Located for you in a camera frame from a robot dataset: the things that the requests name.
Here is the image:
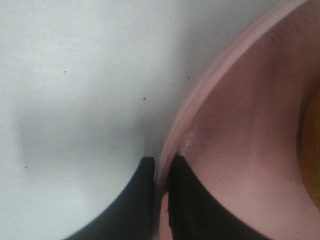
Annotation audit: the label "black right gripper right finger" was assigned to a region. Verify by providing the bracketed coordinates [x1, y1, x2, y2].
[168, 155, 266, 240]

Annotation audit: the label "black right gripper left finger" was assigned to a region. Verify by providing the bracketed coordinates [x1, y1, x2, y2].
[68, 157, 156, 240]

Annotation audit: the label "pink plate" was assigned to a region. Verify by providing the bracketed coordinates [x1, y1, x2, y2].
[154, 0, 320, 240]

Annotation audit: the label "burger with lettuce and cheese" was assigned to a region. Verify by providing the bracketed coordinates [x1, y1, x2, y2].
[297, 85, 320, 209]

